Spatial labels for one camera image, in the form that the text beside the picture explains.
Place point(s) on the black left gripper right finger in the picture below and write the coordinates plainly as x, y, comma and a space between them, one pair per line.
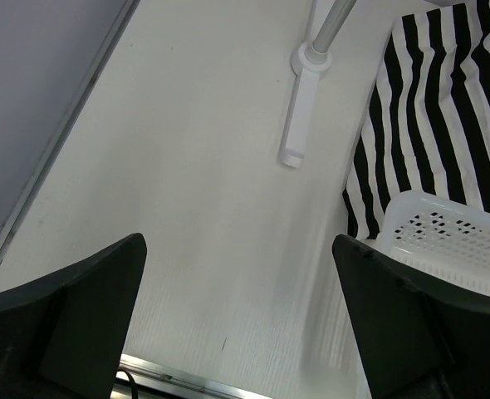
418, 336

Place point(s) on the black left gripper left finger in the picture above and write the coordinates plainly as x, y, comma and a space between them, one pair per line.
62, 335

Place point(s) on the black white striped tank top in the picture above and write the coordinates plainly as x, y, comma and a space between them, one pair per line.
427, 125

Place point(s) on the white plastic laundry basket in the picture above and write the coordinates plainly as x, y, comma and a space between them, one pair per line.
440, 237

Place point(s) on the white metal clothes rack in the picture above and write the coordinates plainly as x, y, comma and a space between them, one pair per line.
310, 62

